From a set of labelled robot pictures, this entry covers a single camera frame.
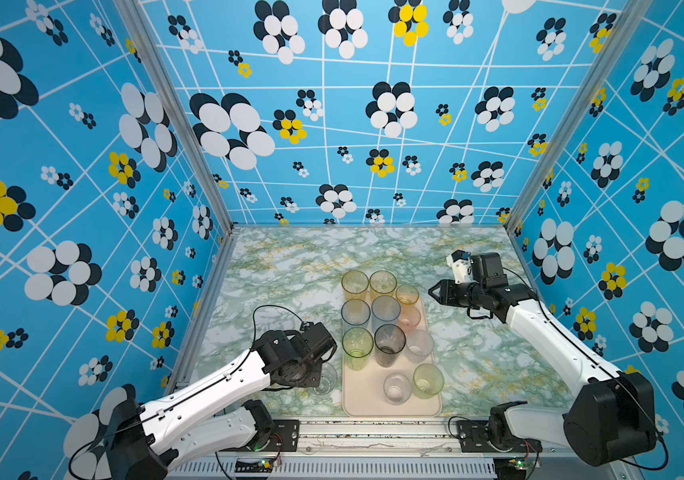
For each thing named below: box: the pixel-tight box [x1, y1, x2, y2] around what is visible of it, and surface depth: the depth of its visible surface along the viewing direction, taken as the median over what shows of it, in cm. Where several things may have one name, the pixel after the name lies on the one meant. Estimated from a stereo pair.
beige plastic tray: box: [342, 356, 442, 418], surface depth 80 cm
